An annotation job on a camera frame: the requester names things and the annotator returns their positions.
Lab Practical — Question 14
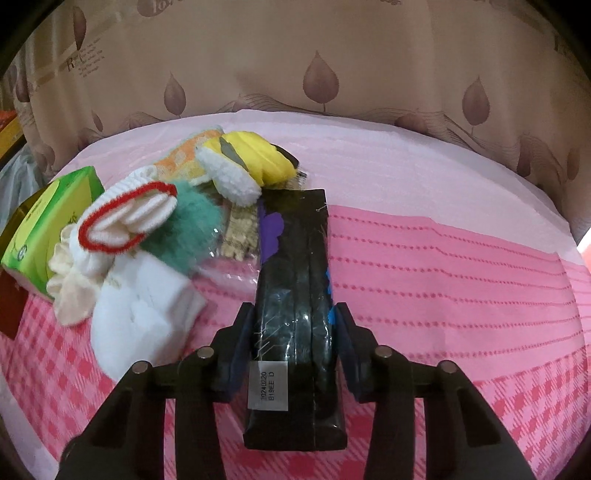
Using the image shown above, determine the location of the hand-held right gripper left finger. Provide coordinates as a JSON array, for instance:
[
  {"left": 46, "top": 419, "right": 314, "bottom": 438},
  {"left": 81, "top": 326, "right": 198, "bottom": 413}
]
[{"left": 55, "top": 302, "right": 257, "bottom": 480}]

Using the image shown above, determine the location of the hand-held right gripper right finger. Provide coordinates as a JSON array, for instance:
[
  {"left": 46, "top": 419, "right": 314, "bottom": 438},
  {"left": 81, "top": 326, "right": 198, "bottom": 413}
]
[{"left": 333, "top": 302, "right": 539, "bottom": 480}]

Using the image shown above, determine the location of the black plastic packet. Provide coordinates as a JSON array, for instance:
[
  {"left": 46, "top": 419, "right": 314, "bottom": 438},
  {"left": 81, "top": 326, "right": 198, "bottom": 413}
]
[{"left": 242, "top": 187, "right": 348, "bottom": 452}]

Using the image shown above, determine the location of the cotton swab packet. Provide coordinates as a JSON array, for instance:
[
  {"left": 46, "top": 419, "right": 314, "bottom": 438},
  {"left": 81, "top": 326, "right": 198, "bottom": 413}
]
[{"left": 203, "top": 203, "right": 264, "bottom": 284}]

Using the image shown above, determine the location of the pink checkered blanket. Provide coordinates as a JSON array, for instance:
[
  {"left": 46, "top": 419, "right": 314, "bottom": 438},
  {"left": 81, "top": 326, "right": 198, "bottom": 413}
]
[{"left": 0, "top": 203, "right": 588, "bottom": 480}]

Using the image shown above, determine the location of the teal fluffy pompom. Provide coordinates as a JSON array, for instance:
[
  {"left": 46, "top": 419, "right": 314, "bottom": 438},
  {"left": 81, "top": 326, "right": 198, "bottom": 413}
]
[{"left": 141, "top": 180, "right": 225, "bottom": 278}]

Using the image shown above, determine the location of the white sock with red trim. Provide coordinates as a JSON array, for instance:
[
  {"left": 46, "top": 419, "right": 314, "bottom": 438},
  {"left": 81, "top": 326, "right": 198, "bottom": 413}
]
[{"left": 78, "top": 167, "right": 179, "bottom": 254}]

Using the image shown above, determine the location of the cream scrunchie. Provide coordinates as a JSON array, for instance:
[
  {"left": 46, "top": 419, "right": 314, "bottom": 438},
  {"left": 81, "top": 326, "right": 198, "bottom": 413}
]
[{"left": 46, "top": 226, "right": 112, "bottom": 328}]

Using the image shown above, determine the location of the pale pink striped sheet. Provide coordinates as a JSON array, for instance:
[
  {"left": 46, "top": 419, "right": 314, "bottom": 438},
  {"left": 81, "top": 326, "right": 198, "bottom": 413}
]
[{"left": 51, "top": 108, "right": 578, "bottom": 278}]

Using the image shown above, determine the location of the yellow and white fluffy sock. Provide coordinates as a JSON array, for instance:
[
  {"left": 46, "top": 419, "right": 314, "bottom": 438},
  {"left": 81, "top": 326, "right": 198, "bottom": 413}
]
[{"left": 196, "top": 130, "right": 308, "bottom": 207}]

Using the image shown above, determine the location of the orange patterned towel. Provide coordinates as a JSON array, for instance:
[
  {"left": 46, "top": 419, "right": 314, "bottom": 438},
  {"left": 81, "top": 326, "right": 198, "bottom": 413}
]
[{"left": 154, "top": 126, "right": 225, "bottom": 185}]

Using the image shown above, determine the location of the dark red packet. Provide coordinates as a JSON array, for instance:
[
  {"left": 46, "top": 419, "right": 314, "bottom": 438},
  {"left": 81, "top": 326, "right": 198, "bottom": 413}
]
[{"left": 0, "top": 270, "right": 28, "bottom": 340}]

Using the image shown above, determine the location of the green tissue box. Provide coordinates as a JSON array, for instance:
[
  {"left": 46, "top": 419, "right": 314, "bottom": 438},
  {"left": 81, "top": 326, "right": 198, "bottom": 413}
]
[{"left": 1, "top": 167, "right": 106, "bottom": 297}]

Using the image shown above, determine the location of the grey plastic bag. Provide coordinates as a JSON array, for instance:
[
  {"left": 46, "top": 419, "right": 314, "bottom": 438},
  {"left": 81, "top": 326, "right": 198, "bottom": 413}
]
[{"left": 0, "top": 148, "right": 42, "bottom": 222}]

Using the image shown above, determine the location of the beige leaf print curtain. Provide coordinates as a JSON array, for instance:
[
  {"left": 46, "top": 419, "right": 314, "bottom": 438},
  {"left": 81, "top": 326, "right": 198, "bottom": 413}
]
[{"left": 0, "top": 0, "right": 591, "bottom": 250}]

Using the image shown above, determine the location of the orange box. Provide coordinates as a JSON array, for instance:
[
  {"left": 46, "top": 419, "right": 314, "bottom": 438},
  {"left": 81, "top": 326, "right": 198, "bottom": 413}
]
[{"left": 0, "top": 108, "right": 24, "bottom": 158}]

